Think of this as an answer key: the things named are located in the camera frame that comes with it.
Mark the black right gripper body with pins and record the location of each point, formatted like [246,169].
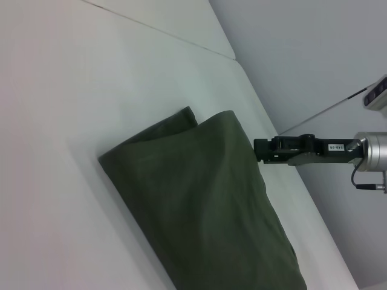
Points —
[317,149]

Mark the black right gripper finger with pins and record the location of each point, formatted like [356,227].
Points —
[263,149]

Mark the dark green FREE t-shirt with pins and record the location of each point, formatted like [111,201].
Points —
[196,196]

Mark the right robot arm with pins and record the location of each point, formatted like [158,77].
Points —
[375,151]

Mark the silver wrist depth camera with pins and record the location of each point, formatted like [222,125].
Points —
[376,95]

